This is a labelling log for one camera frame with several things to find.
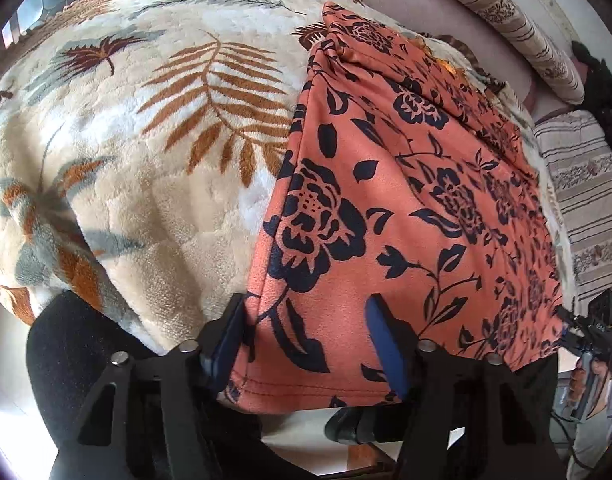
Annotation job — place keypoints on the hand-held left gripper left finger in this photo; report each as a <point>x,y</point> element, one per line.
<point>225,347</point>

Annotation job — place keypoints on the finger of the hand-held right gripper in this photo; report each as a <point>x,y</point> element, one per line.
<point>573,327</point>

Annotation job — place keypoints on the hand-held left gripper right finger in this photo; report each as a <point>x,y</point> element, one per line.
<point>385,352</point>

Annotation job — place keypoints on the orange black floral garment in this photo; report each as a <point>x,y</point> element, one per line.
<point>385,210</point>

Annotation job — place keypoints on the person's right hand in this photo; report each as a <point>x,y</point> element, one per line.
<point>593,390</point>

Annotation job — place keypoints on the black shoe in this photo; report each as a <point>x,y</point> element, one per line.
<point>356,425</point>

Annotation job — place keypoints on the striped floral cushion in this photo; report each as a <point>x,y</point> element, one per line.
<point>585,185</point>

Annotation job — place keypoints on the person's black clothing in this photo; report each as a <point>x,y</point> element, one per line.
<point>61,350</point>

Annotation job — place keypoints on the cream leaf print blanket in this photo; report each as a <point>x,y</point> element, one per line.
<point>136,185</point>

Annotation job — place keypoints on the dark cloth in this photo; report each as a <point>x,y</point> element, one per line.
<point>605,95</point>

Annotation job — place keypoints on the striped bolster pillow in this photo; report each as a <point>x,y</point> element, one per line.
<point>510,15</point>

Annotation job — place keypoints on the mauve bed sheet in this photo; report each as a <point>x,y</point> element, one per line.
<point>425,10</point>

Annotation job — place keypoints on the window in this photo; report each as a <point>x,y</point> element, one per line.
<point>36,10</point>

